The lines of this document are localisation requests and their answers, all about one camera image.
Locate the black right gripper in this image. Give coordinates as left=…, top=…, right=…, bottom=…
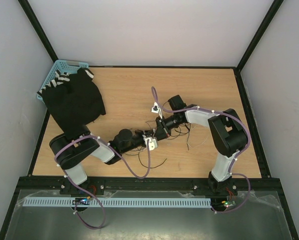
left=154, top=114, right=184, bottom=141

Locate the black wire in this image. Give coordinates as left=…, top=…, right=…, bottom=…
left=129, top=121, right=193, bottom=170

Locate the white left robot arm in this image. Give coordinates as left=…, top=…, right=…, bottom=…
left=49, top=129, right=158, bottom=194

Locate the black striped cloth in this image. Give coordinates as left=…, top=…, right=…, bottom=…
left=37, top=67, right=106, bottom=140

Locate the blue plastic basket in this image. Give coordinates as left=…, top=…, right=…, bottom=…
left=41, top=59, right=89, bottom=89

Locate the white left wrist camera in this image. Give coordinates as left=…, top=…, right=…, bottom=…
left=143, top=135, right=158, bottom=151

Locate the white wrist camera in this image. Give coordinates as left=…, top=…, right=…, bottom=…
left=151, top=102, right=163, bottom=119
left=143, top=135, right=158, bottom=151

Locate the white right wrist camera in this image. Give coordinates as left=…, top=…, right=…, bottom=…
left=151, top=102, right=163, bottom=119

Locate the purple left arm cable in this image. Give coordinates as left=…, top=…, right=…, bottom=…
left=54, top=134, right=152, bottom=230

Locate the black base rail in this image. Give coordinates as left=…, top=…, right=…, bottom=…
left=16, top=174, right=282, bottom=201

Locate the black frame post right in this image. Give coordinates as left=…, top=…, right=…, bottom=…
left=236, top=0, right=284, bottom=73

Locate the black frame post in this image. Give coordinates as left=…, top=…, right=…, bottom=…
left=18, top=0, right=59, bottom=62
left=236, top=0, right=284, bottom=73

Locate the black frame post left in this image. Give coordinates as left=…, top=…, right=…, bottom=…
left=18, top=0, right=59, bottom=62

